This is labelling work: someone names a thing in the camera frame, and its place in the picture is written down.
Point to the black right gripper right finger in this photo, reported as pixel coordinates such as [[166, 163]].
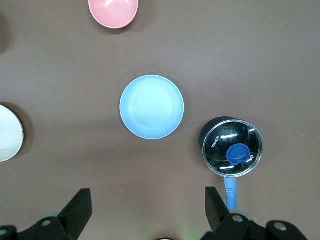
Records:
[[220, 215]]

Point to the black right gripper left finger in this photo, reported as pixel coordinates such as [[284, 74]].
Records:
[[75, 212]]

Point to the pink plate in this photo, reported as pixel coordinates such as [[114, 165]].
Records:
[[113, 11]]

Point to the glass lid blue knob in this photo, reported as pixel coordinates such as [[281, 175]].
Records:
[[232, 147]]

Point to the light green plate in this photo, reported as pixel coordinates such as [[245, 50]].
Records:
[[8, 135]]

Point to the light blue plate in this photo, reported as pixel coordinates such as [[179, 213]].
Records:
[[152, 107]]

